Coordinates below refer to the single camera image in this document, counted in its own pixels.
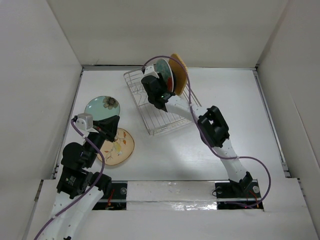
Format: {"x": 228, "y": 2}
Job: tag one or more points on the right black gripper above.
{"x": 161, "y": 81}

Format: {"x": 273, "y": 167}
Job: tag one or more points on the small black plate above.
{"x": 174, "y": 82}

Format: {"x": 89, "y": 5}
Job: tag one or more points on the red and teal plate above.
{"x": 163, "y": 67}

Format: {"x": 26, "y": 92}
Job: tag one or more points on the metal base rail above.
{"x": 179, "y": 196}

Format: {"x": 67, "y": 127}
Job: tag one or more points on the silver wire dish rack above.
{"x": 155, "y": 121}

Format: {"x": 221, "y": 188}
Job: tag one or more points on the beige bird painted plate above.
{"x": 121, "y": 149}

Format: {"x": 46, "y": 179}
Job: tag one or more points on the orange woven square plate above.
{"x": 179, "y": 69}

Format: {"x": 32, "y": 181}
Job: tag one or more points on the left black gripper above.
{"x": 107, "y": 126}

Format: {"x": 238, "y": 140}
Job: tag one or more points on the teal flower plate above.
{"x": 103, "y": 107}

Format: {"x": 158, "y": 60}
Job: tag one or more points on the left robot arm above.
{"x": 78, "y": 189}

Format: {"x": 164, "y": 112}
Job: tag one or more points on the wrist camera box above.
{"x": 150, "y": 71}
{"x": 84, "y": 121}

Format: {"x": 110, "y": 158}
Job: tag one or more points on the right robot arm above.
{"x": 213, "y": 130}

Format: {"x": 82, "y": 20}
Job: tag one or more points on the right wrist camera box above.
{"x": 150, "y": 71}

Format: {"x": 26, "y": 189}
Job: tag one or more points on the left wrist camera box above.
{"x": 84, "y": 121}

